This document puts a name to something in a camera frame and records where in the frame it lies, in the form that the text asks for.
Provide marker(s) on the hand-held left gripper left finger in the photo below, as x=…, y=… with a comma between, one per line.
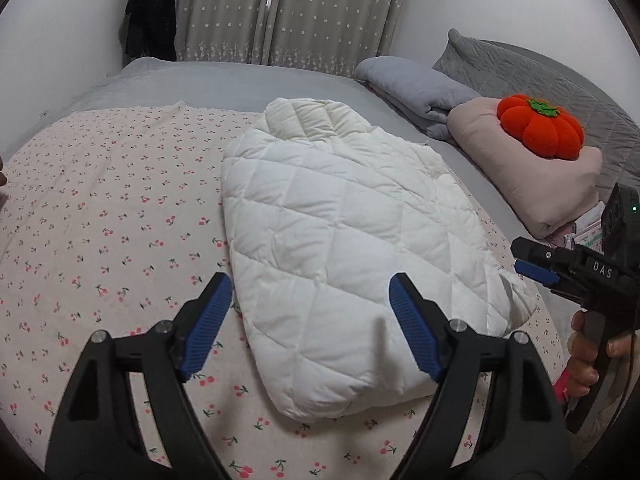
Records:
x=210, y=320

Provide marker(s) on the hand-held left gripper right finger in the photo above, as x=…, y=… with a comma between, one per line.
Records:
x=412, y=322

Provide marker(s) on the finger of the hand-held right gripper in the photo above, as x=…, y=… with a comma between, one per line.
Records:
x=537, y=271
x=532, y=250

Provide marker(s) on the white quilted puffer jacket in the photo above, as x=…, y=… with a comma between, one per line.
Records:
x=340, y=260

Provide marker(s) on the dark hanging clothes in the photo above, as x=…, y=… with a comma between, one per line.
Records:
x=152, y=15

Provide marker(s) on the person's right hand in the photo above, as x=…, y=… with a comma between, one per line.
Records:
x=581, y=360

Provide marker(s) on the patterned folded cloth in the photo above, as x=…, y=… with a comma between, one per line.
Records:
x=585, y=232

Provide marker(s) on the pink pillow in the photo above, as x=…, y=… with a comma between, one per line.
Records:
x=500, y=170

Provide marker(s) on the orange pumpkin cushion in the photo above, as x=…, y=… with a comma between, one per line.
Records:
x=542, y=125

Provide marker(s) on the cherry-print blanket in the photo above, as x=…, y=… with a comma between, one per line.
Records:
x=100, y=210

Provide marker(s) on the grey quilted headboard cushion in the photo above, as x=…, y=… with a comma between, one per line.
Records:
x=550, y=85

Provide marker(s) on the grey folded blanket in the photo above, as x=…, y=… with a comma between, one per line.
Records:
x=415, y=85

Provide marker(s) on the grey bed sheet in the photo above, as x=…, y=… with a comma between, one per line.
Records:
x=225, y=85

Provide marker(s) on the grey star-print curtain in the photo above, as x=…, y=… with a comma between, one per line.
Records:
x=325, y=10

